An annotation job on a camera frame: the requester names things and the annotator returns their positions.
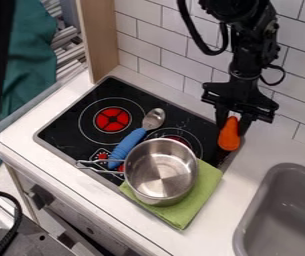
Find orange toy carrot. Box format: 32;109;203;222
216;115;242;152

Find blue handled silver spoon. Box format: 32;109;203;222
106;107;167;170

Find toy sink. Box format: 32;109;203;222
230;162;305;256

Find green cloth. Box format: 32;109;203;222
117;158;225;231

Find silver pot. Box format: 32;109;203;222
73;137;201;207

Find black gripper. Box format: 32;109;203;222
200;71;281;138

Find toy stove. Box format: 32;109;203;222
31;75;246;193

